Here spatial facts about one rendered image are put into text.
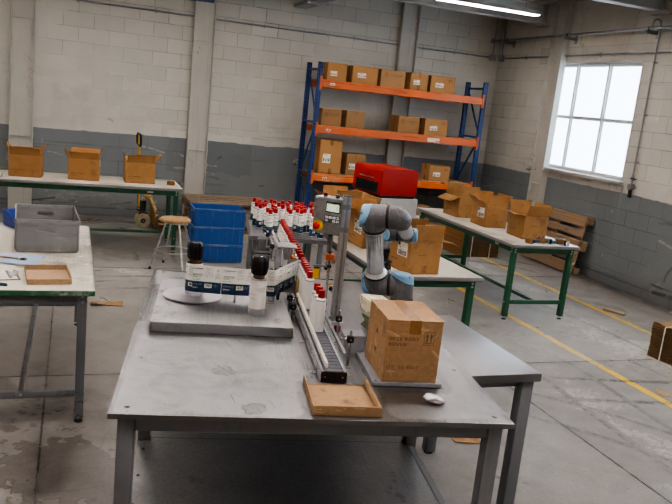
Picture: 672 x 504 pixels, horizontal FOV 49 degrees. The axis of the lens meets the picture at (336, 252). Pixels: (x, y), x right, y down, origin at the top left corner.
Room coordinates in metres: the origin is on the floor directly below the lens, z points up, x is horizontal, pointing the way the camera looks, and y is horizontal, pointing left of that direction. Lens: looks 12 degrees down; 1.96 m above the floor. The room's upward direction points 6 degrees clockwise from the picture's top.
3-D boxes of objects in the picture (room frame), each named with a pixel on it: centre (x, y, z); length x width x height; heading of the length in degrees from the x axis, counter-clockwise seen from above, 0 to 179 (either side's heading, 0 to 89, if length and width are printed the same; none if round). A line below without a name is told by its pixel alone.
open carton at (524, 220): (7.63, -1.94, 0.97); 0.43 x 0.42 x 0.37; 107
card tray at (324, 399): (2.67, -0.08, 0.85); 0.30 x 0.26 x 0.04; 11
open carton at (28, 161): (8.26, 3.62, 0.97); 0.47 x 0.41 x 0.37; 17
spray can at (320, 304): (3.34, 0.05, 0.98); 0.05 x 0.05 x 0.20
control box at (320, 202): (3.77, 0.04, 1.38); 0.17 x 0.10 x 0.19; 66
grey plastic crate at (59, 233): (4.91, 2.00, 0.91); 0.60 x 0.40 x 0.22; 24
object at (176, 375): (3.50, 0.18, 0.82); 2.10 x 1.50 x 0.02; 11
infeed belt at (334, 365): (3.65, 0.11, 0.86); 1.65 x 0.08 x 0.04; 11
